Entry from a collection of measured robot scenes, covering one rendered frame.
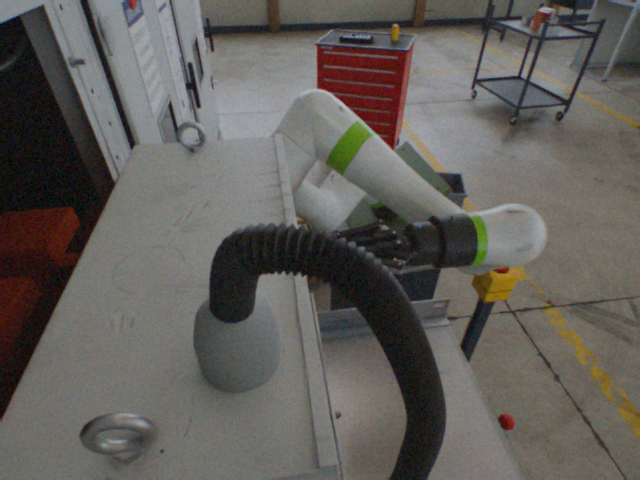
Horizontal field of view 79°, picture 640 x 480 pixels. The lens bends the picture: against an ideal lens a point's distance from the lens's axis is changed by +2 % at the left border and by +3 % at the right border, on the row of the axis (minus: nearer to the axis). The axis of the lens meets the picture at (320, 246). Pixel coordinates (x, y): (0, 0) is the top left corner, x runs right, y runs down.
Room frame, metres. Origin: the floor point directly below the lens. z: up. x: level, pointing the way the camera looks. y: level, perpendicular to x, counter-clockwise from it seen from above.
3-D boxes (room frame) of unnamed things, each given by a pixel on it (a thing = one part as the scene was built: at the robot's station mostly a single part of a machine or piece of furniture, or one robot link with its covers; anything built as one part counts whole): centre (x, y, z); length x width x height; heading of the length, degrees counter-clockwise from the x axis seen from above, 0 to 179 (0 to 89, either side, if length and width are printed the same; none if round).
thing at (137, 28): (0.88, 0.37, 1.43); 0.15 x 0.01 x 0.21; 8
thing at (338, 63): (3.34, -0.36, 0.51); 0.70 x 0.48 x 1.03; 72
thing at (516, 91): (4.36, -2.17, 0.48); 0.90 x 0.60 x 0.96; 12
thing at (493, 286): (0.80, -0.50, 0.85); 0.08 x 0.08 x 0.10; 8
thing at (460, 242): (0.51, -0.22, 1.23); 0.09 x 0.06 x 0.12; 8
